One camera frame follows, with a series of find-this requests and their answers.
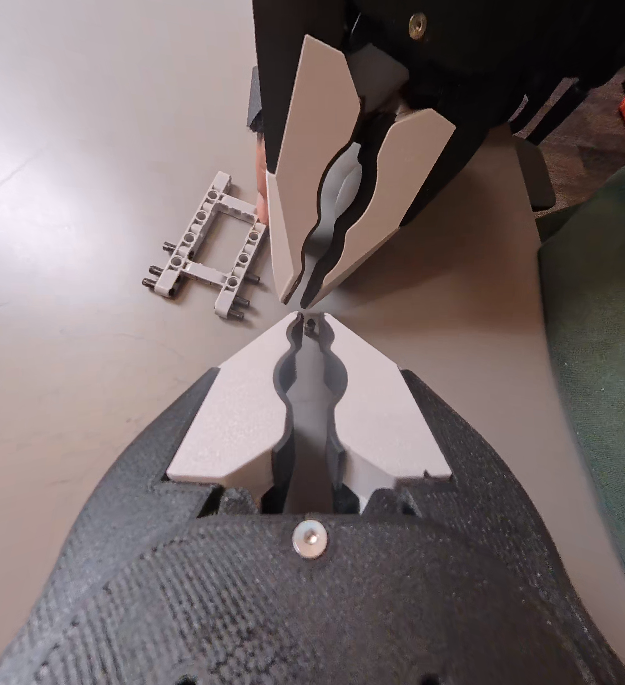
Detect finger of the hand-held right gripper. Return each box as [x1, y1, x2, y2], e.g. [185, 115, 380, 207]
[264, 34, 364, 307]
[301, 107, 458, 310]

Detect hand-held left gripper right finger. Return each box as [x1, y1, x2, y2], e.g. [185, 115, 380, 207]
[312, 312, 453, 514]

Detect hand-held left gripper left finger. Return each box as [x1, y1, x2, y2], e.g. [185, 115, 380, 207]
[166, 312, 305, 516]

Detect grey lego frame black pins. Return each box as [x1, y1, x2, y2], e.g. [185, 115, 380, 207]
[141, 170, 270, 323]

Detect person's right hand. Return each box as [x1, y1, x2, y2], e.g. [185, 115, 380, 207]
[255, 134, 271, 224]

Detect black chair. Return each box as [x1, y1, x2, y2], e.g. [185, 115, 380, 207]
[506, 75, 581, 146]

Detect green sweater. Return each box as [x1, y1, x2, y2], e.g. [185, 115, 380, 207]
[536, 152, 625, 621]

